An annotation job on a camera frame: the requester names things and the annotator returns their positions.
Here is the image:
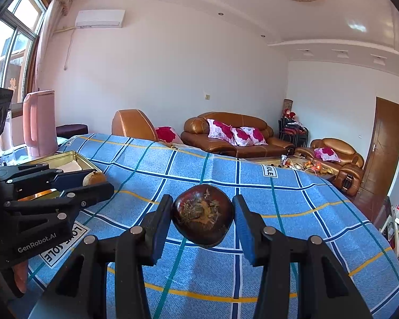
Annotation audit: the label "red cushion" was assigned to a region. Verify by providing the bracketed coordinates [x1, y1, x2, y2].
[155, 126, 183, 147]

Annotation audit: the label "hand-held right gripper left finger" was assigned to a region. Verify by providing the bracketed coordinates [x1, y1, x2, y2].
[28, 194, 173, 319]

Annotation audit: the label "pink curtain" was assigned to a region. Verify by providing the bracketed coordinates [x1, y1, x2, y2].
[23, 0, 74, 100]

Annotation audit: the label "dark brown passion fruit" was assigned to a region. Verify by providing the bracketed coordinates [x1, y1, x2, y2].
[171, 184, 235, 248]

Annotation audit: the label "white air conditioner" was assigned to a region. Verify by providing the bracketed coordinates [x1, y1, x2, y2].
[76, 9, 126, 28]

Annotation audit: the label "brown wooden door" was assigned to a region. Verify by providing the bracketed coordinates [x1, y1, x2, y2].
[354, 96, 399, 207]

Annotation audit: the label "cluttered coffee table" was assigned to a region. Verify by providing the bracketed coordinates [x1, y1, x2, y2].
[253, 154, 340, 177]

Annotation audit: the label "stacked dark chairs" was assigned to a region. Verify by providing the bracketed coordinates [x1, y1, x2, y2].
[278, 113, 309, 147]

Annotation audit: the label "brown leather armchair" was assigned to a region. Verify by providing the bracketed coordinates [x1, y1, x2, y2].
[112, 109, 160, 142]
[294, 137, 364, 196]

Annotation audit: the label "gold metal tin box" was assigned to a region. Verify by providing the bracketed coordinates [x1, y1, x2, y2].
[18, 150, 105, 187]

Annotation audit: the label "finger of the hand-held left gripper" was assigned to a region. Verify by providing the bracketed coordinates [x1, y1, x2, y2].
[7, 183, 115, 220]
[0, 163, 87, 191]

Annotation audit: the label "blue plaid blanket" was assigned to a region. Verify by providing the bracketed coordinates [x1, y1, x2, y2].
[0, 133, 399, 319]

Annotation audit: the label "white pillow red flowers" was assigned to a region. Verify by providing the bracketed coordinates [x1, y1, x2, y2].
[313, 147, 341, 163]
[231, 127, 268, 147]
[207, 119, 238, 140]

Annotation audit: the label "person's left hand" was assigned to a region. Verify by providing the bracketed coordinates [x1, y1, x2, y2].
[14, 261, 29, 293]

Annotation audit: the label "pink electric kettle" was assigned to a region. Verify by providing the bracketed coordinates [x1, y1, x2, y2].
[22, 90, 59, 158]

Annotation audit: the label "small tan kiwi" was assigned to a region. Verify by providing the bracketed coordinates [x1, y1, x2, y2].
[83, 170, 107, 187]

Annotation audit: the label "brown leather sofa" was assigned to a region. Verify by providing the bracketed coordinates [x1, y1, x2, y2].
[180, 112, 296, 159]

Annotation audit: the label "dark stool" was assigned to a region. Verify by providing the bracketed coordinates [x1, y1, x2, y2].
[55, 124, 89, 138]

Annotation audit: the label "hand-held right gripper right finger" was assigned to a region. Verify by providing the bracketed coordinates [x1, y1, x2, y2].
[233, 194, 373, 319]

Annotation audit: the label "window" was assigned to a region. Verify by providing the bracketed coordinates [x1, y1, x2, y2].
[0, 0, 50, 103]

